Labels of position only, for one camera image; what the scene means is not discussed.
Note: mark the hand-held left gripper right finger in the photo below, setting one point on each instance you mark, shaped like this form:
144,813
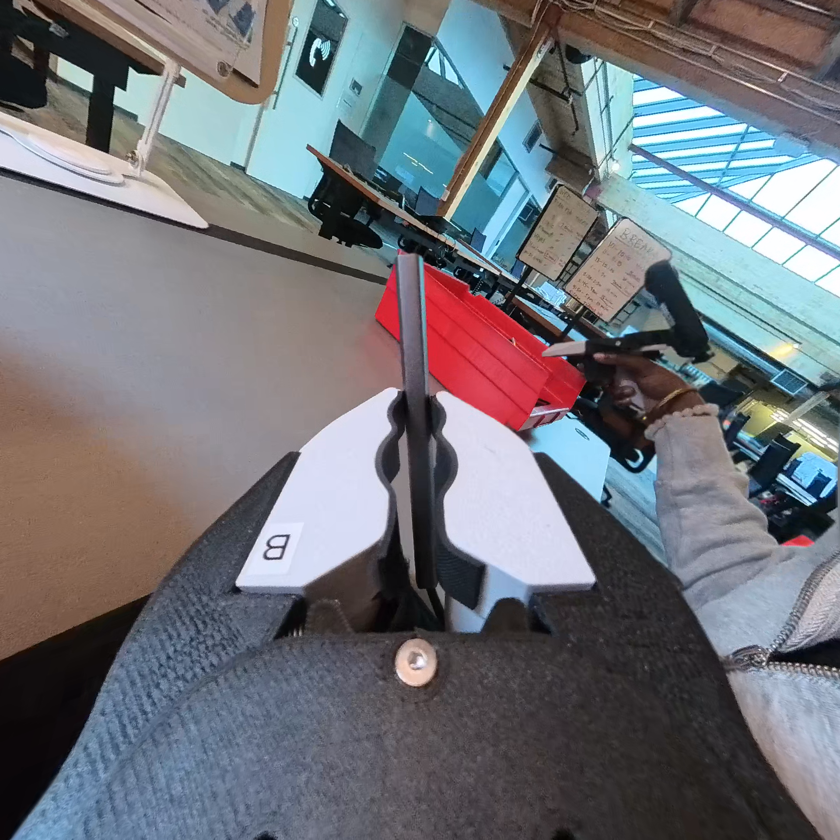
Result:
505,505

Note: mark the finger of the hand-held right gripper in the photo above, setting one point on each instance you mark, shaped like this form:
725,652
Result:
577,348

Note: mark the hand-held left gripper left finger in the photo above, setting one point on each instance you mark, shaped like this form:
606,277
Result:
334,499

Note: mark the red plastic bin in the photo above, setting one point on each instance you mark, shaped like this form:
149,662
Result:
472,341

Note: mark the person's right hand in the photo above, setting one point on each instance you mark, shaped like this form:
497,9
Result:
640,390

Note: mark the whiteboard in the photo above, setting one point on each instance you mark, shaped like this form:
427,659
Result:
558,233
613,272

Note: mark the white side table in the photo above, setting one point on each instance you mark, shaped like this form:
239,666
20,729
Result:
574,453

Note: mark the black phone icon sign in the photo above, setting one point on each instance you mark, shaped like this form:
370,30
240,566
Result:
321,52

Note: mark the plywood poster board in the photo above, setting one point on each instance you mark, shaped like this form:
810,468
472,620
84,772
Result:
281,39

